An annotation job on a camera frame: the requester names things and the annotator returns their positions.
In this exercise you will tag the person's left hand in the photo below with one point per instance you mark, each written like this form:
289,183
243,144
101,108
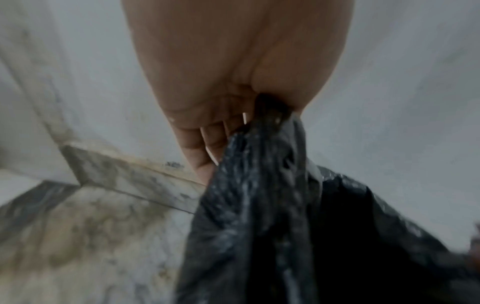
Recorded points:
225,53

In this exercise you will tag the black plastic bag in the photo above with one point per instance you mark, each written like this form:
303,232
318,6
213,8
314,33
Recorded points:
285,222

